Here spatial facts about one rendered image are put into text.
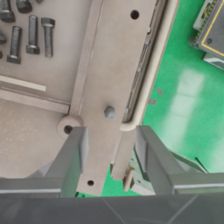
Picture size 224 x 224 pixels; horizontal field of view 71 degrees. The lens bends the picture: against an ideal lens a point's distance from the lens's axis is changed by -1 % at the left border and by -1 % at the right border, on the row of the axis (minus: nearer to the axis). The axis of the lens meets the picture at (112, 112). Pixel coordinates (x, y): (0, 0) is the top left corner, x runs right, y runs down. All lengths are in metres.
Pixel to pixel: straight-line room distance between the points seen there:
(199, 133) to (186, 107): 0.35
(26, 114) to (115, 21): 0.21
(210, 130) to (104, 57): 1.91
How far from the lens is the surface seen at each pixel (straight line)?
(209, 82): 1.95
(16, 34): 0.29
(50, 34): 0.27
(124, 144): 0.45
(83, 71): 0.25
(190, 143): 2.05
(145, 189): 0.55
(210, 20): 1.58
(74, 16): 0.28
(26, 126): 0.31
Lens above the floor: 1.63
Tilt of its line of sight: 75 degrees down
